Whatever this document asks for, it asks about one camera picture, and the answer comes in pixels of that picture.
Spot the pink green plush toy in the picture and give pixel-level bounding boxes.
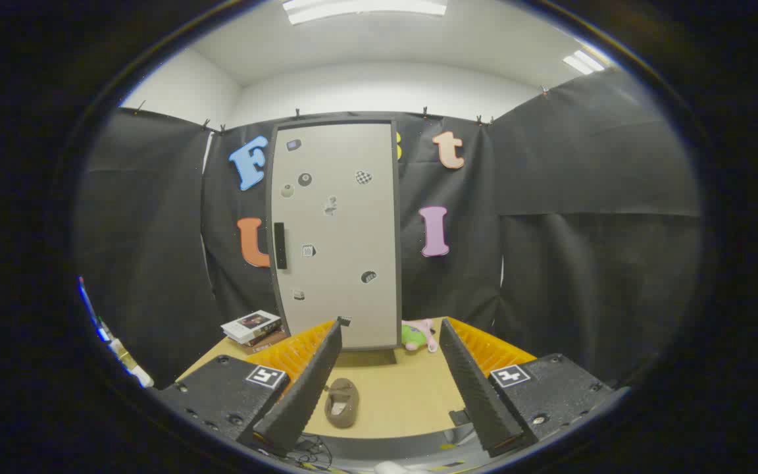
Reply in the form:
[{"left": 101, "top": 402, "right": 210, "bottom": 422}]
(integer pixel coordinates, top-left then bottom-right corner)
[{"left": 401, "top": 319, "right": 439, "bottom": 354}]

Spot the white yellow packet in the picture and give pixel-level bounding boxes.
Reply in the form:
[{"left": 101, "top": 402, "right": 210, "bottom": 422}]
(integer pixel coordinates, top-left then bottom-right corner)
[{"left": 111, "top": 339, "right": 155, "bottom": 388}]

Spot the black backdrop cloth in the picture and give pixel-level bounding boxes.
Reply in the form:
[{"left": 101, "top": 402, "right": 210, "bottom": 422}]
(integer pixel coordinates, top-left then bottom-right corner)
[{"left": 76, "top": 66, "right": 702, "bottom": 389}]

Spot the long ceiling light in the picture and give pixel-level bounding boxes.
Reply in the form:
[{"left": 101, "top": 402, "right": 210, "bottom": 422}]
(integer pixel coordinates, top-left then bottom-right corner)
[{"left": 282, "top": 0, "right": 449, "bottom": 26}]

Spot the grey shoe cabinet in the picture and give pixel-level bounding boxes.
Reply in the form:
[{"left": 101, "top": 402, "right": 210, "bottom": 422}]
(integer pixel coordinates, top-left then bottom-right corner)
[{"left": 266, "top": 113, "right": 405, "bottom": 351}]

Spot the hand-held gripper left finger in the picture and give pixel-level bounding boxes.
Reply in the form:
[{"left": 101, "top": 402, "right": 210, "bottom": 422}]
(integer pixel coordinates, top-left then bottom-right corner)
[{"left": 155, "top": 316, "right": 352, "bottom": 458}]

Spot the blue white object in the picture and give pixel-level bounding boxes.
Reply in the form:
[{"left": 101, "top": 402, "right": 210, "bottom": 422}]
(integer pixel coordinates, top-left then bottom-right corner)
[{"left": 78, "top": 276, "right": 111, "bottom": 343}]

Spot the small ceiling light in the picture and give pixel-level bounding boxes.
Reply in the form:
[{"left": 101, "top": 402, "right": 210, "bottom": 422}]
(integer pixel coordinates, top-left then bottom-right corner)
[{"left": 563, "top": 49, "right": 607, "bottom": 74}]

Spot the brown fuzzy shoe with bow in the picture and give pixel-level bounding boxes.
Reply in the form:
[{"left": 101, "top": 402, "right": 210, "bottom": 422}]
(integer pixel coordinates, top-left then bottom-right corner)
[{"left": 324, "top": 378, "right": 360, "bottom": 429}]

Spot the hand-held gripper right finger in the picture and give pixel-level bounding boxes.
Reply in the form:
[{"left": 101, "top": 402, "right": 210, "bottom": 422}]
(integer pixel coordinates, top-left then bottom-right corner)
[{"left": 439, "top": 316, "right": 617, "bottom": 458}]

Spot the brown book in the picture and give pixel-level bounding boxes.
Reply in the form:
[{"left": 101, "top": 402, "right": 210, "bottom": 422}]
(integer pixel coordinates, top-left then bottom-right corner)
[{"left": 244, "top": 329, "right": 290, "bottom": 355}]

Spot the beige shoe cabinet door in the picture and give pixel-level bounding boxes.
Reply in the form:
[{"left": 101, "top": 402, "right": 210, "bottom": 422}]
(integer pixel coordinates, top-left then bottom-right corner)
[{"left": 270, "top": 122, "right": 398, "bottom": 349}]

